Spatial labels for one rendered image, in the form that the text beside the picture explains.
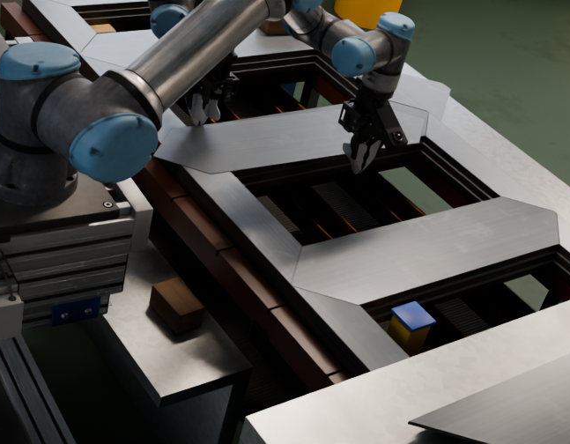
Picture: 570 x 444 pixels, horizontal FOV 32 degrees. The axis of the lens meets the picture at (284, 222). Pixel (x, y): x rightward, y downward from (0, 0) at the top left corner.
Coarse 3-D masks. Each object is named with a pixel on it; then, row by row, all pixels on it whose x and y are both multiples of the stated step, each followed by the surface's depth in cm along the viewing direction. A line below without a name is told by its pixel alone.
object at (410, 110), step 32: (256, 64) 255; (288, 64) 261; (320, 64) 265; (352, 96) 255; (160, 160) 212; (320, 160) 222; (384, 160) 233; (448, 160) 234; (192, 192) 203; (480, 192) 226; (224, 224) 195; (256, 256) 188; (544, 256) 210; (288, 288) 181; (416, 288) 188; (448, 288) 194; (480, 288) 200; (320, 320) 175; (384, 320) 186; (352, 352) 169
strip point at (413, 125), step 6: (396, 114) 244; (402, 114) 245; (402, 120) 242; (408, 120) 243; (414, 120) 244; (420, 120) 244; (402, 126) 240; (408, 126) 240; (414, 126) 241; (420, 126) 242; (408, 132) 238; (414, 132) 238; (420, 132) 239; (414, 138) 236
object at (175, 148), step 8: (168, 136) 213; (176, 136) 213; (160, 144) 209; (168, 144) 210; (176, 144) 210; (184, 144) 211; (168, 152) 207; (176, 152) 208; (184, 152) 209; (192, 152) 209; (176, 160) 206; (184, 160) 206; (192, 160) 207; (200, 160) 207; (200, 168) 205
